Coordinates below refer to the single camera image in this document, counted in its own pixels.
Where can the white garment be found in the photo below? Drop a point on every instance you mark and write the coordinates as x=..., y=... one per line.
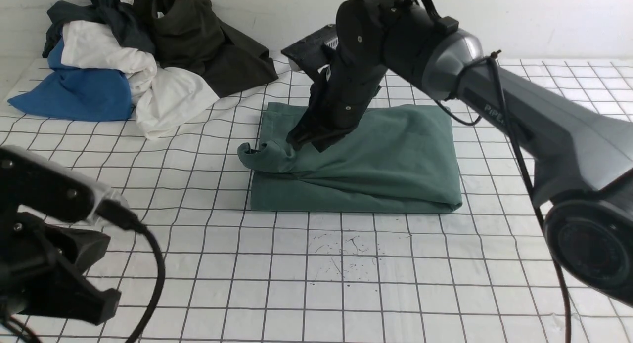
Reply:
x=164, y=98

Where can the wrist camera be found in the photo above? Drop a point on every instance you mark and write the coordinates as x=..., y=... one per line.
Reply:
x=314, y=51
x=29, y=179

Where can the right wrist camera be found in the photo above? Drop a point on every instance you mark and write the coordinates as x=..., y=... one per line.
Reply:
x=314, y=51

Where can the green long-sleeve top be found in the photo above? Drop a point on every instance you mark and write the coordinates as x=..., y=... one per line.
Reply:
x=399, y=160

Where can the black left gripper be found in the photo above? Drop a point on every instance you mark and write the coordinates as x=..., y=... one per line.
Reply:
x=42, y=271

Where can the dark navy garment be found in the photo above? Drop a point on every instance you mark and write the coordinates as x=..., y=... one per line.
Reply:
x=125, y=25

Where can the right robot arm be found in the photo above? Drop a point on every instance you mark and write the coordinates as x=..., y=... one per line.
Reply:
x=583, y=160

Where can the dark olive garment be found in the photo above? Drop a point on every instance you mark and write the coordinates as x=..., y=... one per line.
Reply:
x=188, y=34

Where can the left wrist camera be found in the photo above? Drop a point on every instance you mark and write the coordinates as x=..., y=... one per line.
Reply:
x=29, y=179

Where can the blue garment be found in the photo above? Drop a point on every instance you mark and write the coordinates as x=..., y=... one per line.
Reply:
x=84, y=95

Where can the white grid tablecloth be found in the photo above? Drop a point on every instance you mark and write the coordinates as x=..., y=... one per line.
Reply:
x=479, y=275

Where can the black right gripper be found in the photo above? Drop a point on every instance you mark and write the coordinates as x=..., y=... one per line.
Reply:
x=339, y=99

